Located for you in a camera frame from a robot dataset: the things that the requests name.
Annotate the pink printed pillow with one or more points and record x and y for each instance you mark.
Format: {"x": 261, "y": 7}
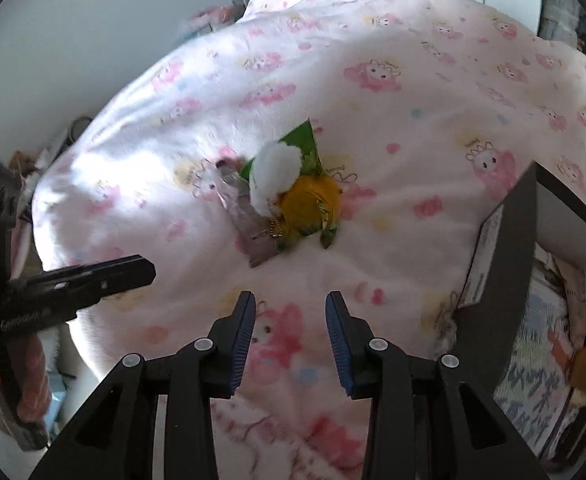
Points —
{"x": 213, "y": 20}

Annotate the person's left hand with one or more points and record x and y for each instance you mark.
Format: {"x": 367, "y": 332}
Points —
{"x": 35, "y": 380}

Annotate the green yellow corn packet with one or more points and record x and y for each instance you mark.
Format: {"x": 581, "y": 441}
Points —
{"x": 310, "y": 200}

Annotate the mauve cream tube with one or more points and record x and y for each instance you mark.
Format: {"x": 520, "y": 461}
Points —
{"x": 240, "y": 210}

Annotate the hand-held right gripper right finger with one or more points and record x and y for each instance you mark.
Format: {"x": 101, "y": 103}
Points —
{"x": 340, "y": 345}

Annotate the cluttered storage shelves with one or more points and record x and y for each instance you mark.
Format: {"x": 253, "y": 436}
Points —
{"x": 578, "y": 20}

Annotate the pink cartoon printed blanket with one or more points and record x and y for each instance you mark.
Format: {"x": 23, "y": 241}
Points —
{"x": 398, "y": 270}

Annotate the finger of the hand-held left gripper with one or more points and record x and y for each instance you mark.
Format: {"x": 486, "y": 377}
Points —
{"x": 113, "y": 275}

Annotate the black cardboard box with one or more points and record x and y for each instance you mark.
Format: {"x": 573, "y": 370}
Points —
{"x": 503, "y": 285}

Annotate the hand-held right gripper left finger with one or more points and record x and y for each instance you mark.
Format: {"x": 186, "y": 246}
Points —
{"x": 240, "y": 345}

